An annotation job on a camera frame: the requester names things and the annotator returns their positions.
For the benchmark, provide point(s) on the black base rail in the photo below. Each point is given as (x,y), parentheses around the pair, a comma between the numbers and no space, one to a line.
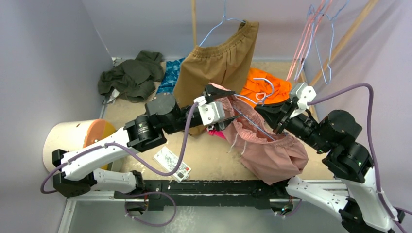
(158,194)

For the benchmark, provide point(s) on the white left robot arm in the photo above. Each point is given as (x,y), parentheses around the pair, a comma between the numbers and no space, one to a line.
(78,172)

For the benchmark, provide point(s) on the light blue hanger holding shorts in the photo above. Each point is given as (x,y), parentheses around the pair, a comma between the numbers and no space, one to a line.
(223,20)

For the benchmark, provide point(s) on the wooden clothes rack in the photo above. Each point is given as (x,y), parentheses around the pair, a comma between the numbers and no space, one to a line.
(300,54)

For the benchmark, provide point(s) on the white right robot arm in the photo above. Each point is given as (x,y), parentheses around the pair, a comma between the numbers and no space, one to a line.
(365,210)

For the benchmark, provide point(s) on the clear plastic packet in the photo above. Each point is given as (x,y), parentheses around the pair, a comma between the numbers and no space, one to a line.
(168,161)

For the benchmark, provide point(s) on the dark green shorts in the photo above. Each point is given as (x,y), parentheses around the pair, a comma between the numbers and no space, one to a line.
(133,78)

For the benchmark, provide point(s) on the light blue hanger middle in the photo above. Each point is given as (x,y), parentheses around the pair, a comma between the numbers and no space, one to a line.
(305,48)

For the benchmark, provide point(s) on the tan khaki shorts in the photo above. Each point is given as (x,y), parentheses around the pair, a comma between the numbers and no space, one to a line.
(226,64)

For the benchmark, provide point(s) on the orange shorts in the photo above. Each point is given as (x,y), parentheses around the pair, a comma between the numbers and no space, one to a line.
(264,87)

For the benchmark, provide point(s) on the pink plastic clip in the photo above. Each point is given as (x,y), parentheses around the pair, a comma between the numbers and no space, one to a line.
(216,133)

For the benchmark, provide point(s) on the white pink shorts drawstring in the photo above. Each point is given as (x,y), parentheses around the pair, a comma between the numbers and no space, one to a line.
(239,145)

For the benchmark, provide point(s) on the blue patterned shorts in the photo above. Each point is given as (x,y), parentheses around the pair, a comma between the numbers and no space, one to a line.
(172,71)

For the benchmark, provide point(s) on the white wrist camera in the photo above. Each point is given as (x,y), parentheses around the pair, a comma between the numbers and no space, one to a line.
(210,113)
(301,94)

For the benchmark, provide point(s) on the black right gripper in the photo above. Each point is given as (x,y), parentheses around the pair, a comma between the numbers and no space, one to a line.
(284,115)

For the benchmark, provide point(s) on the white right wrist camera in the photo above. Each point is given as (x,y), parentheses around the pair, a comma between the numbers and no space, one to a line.
(301,94)

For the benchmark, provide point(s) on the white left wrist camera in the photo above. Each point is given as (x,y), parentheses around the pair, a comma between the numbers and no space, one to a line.
(210,113)

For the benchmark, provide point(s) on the white cylindrical bin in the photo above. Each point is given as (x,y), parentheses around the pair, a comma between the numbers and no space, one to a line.
(67,136)

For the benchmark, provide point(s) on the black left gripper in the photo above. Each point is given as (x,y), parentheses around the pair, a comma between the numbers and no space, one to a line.
(212,92)

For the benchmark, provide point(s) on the pink shorts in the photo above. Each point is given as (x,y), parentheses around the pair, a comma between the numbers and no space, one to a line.
(269,156)

